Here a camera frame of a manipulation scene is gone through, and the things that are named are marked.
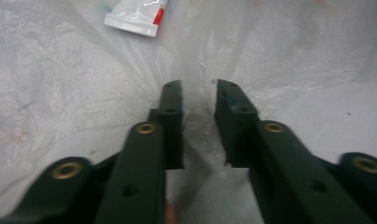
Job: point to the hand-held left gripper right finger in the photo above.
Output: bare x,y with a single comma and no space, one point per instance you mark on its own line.
270,161

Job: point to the clear plastic bag smiley print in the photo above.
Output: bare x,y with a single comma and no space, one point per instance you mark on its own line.
68,77

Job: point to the white tube with red end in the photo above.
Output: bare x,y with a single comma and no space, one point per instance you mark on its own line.
136,17

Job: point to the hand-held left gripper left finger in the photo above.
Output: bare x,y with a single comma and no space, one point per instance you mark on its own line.
143,161

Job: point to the white table cover sheet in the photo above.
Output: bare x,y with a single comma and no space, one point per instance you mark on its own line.
348,133

